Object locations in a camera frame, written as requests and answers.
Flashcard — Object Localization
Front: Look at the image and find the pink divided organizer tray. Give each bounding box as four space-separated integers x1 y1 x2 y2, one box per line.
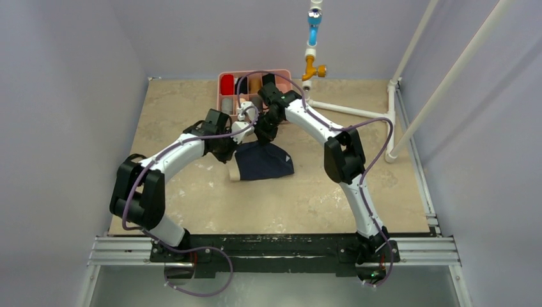
215 69 293 120

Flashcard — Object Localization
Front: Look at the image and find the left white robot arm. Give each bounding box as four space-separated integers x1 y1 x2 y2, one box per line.
109 109 238 262

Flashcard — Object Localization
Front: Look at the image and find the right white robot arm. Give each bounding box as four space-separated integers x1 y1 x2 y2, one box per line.
255 83 389 264

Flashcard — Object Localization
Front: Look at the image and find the dark grey rolled cloth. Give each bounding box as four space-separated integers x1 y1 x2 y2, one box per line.
249 95 263 111

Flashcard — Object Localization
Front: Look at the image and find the brown rolled cloth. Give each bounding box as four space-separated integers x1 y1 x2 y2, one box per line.
248 78 262 94

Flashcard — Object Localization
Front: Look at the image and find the black rolled cloth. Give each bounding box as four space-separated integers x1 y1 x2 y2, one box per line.
261 73 276 86
234 77 249 95

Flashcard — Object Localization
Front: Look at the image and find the red rolled cloth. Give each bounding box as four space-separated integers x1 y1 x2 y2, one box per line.
219 74 235 95

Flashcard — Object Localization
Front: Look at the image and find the orange pipe valve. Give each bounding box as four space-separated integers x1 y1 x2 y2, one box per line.
301 55 327 81

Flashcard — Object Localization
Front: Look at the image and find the blue pipe valve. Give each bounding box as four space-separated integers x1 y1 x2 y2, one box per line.
307 8 322 47

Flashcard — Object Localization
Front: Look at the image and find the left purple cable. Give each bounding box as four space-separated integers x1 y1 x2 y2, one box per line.
121 106 261 297

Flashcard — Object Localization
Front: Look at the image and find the purple cable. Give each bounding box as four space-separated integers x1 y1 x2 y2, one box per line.
235 70 396 289
121 106 261 297

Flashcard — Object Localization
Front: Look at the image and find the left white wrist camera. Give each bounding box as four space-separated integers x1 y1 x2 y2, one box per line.
231 121 254 144

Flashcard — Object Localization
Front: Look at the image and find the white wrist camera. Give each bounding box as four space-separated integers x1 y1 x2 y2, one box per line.
231 121 254 144
237 100 259 123

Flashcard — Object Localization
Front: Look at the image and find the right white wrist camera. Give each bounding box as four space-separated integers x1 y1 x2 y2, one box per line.
237 100 259 123

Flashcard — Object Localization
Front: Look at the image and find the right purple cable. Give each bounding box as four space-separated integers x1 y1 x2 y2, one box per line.
235 70 396 289

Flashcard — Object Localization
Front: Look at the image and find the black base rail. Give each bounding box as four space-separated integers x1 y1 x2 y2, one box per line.
150 233 401 281

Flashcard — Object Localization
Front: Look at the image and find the white pvc pipe frame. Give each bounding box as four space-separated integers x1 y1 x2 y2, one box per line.
300 0 516 164

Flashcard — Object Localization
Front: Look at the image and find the aluminium extrusion frame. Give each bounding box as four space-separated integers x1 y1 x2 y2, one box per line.
88 236 472 306

